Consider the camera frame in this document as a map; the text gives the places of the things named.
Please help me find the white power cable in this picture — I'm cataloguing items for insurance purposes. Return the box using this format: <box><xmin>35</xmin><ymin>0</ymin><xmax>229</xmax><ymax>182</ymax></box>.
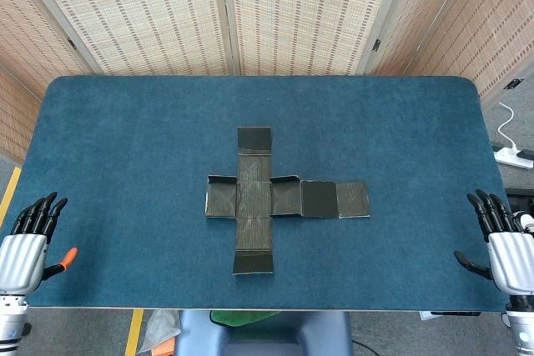
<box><xmin>497</xmin><ymin>101</ymin><xmax>521</xmax><ymax>155</ymax></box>

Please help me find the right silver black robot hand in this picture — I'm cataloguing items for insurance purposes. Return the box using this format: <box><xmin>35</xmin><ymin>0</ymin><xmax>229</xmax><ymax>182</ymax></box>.
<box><xmin>453</xmin><ymin>188</ymin><xmax>534</xmax><ymax>298</ymax></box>

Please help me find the green cloth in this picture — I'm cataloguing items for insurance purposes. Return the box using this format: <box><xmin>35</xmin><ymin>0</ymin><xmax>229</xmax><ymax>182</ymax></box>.
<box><xmin>209</xmin><ymin>309</ymin><xmax>285</xmax><ymax>327</ymax></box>

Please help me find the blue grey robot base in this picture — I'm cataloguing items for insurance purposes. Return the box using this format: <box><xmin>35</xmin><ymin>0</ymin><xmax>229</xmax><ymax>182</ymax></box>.
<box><xmin>173</xmin><ymin>309</ymin><xmax>354</xmax><ymax>356</ymax></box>

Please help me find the black equipment box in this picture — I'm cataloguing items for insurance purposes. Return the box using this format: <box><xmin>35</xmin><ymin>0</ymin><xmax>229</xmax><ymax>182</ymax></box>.
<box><xmin>503</xmin><ymin>187</ymin><xmax>534</xmax><ymax>216</ymax></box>

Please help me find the clear plastic bag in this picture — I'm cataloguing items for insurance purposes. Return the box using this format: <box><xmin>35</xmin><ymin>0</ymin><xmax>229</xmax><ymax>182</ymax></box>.
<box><xmin>137</xmin><ymin>309</ymin><xmax>183</xmax><ymax>353</ymax></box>

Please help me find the woven folding screen panel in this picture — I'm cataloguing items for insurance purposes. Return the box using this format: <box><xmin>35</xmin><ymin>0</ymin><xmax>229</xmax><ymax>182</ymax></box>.
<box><xmin>219</xmin><ymin>0</ymin><xmax>412</xmax><ymax>77</ymax></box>
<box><xmin>12</xmin><ymin>0</ymin><xmax>234</xmax><ymax>77</ymax></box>
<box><xmin>366</xmin><ymin>0</ymin><xmax>475</xmax><ymax>78</ymax></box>
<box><xmin>402</xmin><ymin>0</ymin><xmax>534</xmax><ymax>101</ymax></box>
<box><xmin>0</xmin><ymin>66</ymin><xmax>43</xmax><ymax>165</ymax></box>
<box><xmin>0</xmin><ymin>0</ymin><xmax>101</xmax><ymax>101</ymax></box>

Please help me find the blue felt-covered table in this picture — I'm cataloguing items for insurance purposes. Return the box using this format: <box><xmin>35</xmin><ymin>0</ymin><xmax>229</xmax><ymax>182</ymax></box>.
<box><xmin>0</xmin><ymin>75</ymin><xmax>534</xmax><ymax>312</ymax></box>

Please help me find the white power strip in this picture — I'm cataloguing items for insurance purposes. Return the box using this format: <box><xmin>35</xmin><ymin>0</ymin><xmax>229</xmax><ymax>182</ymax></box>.
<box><xmin>491</xmin><ymin>143</ymin><xmax>534</xmax><ymax>170</ymax></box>

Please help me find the yellow floor tape strip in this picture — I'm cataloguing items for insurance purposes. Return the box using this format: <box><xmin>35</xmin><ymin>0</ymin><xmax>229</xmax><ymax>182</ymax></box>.
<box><xmin>124</xmin><ymin>308</ymin><xmax>145</xmax><ymax>356</ymax></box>
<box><xmin>0</xmin><ymin>166</ymin><xmax>22</xmax><ymax>228</ymax></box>

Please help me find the black foldable cardboard box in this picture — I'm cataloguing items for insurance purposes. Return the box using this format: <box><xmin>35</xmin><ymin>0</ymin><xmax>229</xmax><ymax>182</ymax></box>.
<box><xmin>204</xmin><ymin>126</ymin><xmax>371</xmax><ymax>277</ymax></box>

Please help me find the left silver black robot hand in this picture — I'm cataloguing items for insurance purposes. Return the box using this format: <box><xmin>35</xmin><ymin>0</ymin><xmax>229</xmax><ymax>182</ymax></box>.
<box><xmin>0</xmin><ymin>191</ymin><xmax>79</xmax><ymax>295</ymax></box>

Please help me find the orange object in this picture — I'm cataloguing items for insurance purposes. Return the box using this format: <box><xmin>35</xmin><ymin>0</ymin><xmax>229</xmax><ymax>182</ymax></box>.
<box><xmin>149</xmin><ymin>337</ymin><xmax>176</xmax><ymax>356</ymax></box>

